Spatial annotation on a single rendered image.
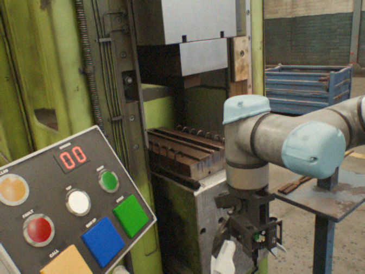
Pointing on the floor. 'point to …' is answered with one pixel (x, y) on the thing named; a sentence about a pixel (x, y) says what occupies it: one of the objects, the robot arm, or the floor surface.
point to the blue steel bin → (307, 87)
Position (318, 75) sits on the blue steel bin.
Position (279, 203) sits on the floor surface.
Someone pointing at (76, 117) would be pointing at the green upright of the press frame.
